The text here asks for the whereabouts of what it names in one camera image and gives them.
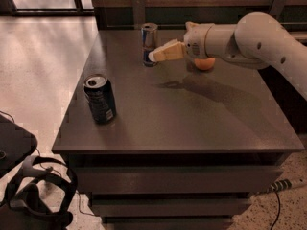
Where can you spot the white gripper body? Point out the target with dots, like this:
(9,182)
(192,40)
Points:
(195,42)

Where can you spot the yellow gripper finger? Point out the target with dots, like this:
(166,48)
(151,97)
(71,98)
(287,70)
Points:
(172,53)
(171,43)

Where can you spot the redbull can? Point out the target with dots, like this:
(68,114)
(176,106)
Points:
(149,38)

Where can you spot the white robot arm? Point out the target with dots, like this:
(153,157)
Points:
(255,42)

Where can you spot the black soda can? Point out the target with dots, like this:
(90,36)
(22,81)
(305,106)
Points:
(98,92)

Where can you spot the orange fruit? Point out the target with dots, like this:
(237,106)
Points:
(204,64)

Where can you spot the black chair seat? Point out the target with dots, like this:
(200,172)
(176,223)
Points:
(16,143)

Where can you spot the black VR headset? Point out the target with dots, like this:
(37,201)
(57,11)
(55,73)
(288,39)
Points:
(22,193)

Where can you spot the grey metal wall bracket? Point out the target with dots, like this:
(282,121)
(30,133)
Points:
(139,13)
(277,7)

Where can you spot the grey metal wall bracket right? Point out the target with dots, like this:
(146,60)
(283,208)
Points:
(277,7)

